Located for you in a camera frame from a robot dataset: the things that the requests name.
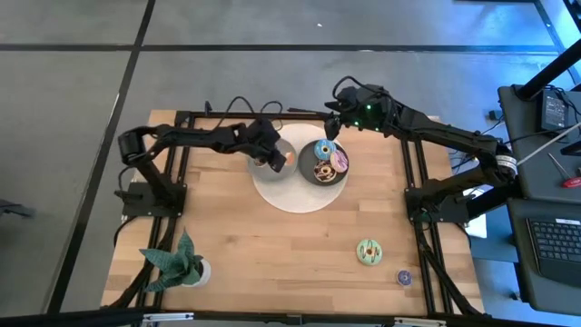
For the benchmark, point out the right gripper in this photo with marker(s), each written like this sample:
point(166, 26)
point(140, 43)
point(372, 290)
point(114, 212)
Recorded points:
point(370, 115)

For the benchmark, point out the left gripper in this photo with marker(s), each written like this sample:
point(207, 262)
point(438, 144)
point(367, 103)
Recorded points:
point(265, 150)

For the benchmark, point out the small orange donut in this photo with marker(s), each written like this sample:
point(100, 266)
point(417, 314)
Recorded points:
point(291, 159)

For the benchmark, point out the large chocolate drizzle donut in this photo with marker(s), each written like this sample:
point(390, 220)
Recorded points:
point(319, 175)

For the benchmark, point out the large pink frosted donut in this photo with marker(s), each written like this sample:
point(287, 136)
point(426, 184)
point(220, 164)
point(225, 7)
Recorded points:
point(341, 168)

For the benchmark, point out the large green frosted donut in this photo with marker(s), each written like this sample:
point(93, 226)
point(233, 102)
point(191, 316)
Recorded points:
point(361, 256)

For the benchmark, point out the small purple donut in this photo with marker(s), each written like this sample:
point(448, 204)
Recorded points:
point(400, 281)

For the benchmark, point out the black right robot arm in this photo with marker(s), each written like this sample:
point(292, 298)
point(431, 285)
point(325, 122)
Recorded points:
point(445, 131)

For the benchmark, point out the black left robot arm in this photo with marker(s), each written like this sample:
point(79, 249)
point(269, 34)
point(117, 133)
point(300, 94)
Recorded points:
point(190, 135)

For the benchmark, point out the light grey plate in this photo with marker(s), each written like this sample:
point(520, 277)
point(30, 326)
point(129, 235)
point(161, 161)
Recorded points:
point(261, 176)

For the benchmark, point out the dark grey plate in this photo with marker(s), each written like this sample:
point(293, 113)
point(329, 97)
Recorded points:
point(308, 165)

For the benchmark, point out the white round placemat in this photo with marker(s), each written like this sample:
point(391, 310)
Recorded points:
point(295, 195)

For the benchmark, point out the large blue frosted donut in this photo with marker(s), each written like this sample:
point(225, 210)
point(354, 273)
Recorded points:
point(320, 152)

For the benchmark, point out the white plant pot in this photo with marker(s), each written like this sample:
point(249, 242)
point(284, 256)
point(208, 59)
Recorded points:
point(205, 272)

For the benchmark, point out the green artificial plant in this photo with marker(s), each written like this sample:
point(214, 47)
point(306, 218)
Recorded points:
point(174, 265)

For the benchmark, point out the white paper sheet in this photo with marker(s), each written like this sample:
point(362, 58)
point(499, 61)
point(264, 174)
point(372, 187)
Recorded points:
point(476, 227)

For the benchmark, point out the grey desk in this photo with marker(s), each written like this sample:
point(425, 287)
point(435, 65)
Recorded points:
point(531, 177)
point(519, 290)

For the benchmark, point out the white rod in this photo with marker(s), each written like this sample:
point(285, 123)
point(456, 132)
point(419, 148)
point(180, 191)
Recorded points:
point(544, 147)

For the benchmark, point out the black pole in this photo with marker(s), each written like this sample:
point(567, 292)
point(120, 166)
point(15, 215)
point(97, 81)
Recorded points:
point(551, 70)

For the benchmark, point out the black keyboard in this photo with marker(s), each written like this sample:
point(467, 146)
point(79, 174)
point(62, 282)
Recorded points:
point(558, 247)

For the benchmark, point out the black horizontal crossbar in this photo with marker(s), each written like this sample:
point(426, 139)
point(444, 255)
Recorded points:
point(68, 318)

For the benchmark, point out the black chair base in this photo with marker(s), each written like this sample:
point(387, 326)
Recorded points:
point(13, 210)

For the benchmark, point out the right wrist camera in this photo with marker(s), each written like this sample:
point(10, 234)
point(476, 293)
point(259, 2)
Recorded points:
point(349, 95)

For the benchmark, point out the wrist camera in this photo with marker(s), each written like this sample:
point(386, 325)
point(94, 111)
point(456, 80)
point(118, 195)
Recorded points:
point(268, 131)
point(349, 95)

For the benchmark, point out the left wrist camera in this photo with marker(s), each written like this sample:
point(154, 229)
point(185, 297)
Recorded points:
point(268, 131)

